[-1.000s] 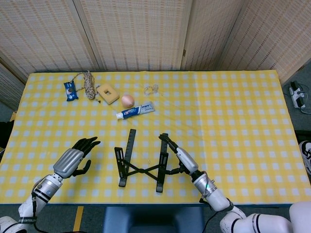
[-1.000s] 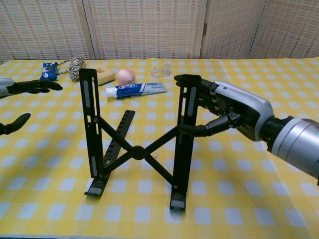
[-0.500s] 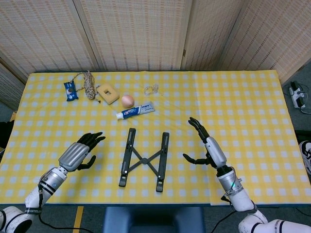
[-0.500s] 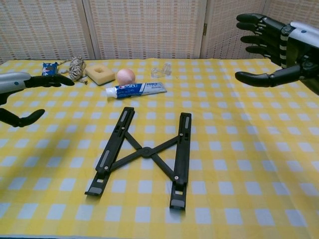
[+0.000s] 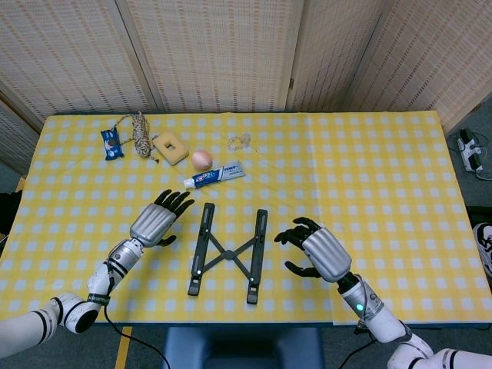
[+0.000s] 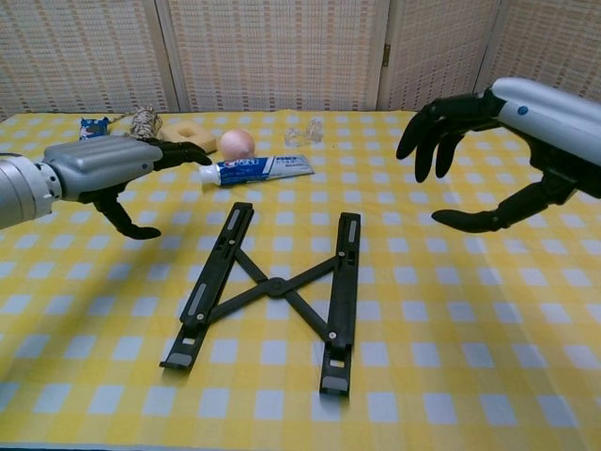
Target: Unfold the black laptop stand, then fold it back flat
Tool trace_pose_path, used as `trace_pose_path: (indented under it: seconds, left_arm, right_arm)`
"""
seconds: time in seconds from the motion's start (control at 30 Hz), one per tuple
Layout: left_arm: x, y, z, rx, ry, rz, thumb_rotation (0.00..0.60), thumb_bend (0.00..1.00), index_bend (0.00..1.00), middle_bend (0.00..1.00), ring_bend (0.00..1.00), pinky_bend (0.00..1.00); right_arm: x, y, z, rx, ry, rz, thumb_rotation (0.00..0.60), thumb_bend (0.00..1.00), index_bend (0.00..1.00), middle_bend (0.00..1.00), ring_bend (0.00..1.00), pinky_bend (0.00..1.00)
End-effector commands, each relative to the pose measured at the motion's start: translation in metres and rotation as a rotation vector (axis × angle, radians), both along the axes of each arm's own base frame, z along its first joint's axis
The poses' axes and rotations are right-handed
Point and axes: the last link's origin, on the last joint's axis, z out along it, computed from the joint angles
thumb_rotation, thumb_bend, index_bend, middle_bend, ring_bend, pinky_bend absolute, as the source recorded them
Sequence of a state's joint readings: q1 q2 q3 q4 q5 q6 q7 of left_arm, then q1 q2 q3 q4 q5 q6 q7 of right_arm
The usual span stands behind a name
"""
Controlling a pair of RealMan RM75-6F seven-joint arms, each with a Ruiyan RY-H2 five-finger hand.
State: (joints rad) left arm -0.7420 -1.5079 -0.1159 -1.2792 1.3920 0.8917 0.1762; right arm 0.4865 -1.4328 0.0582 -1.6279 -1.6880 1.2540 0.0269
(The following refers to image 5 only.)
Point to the yellow white checkered tablecloth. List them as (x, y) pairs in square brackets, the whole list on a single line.
[(365, 192)]

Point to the woven folding screen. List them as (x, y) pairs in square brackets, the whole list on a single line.
[(211, 50)]

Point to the black object beside table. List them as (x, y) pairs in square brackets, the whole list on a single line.
[(8, 211)]

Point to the white black sneaker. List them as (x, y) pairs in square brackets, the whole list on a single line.
[(485, 246)]

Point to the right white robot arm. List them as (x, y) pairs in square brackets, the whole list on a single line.
[(384, 323)]

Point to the yellow floor tape strip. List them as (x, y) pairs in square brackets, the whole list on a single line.
[(123, 348)]

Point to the yellow sponge with hole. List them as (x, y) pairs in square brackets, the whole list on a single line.
[(175, 153)]

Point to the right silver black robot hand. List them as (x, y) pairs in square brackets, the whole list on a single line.
[(326, 253)]

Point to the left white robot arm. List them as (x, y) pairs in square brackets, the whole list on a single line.
[(77, 311)]

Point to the black folding stand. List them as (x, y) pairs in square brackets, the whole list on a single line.
[(228, 254)]

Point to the blue cookie packet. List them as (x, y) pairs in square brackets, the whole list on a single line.
[(111, 144)]

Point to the clear plastic clip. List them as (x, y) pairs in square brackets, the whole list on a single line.
[(238, 142)]

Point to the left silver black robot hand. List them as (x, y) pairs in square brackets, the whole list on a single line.
[(151, 225)]

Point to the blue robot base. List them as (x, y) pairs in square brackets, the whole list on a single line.
[(242, 348)]

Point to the white power strip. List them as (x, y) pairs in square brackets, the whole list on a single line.
[(469, 151)]

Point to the blue white toothpaste tube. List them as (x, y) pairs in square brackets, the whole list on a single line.
[(215, 176)]

